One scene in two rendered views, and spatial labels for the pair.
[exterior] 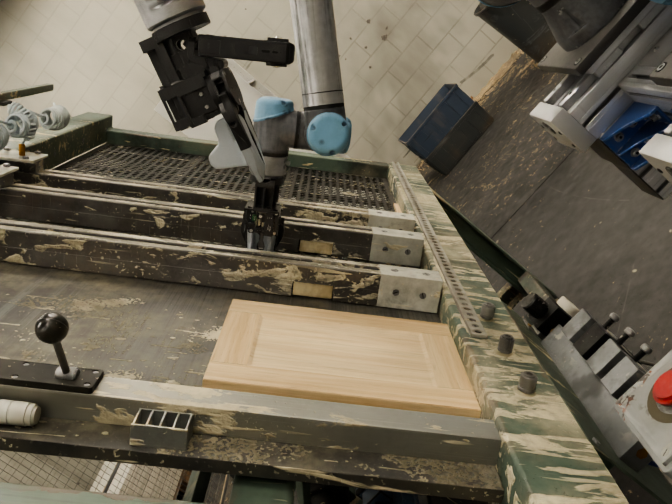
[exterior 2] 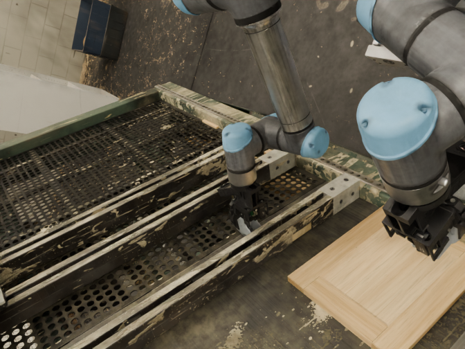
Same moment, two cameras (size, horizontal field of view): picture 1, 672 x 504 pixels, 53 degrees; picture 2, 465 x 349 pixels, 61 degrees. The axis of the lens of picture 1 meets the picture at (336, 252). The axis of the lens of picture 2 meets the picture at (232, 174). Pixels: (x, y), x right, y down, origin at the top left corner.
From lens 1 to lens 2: 0.92 m
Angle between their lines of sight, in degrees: 31
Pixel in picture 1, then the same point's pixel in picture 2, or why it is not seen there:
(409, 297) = (347, 199)
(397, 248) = (282, 163)
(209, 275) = (247, 268)
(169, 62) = (423, 217)
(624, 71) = not seen: hidden behind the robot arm
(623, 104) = not seen: hidden behind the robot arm
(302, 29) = (282, 79)
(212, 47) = (455, 188)
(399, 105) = (52, 23)
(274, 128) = (250, 150)
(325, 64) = (302, 97)
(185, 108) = (441, 242)
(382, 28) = not seen: outside the picture
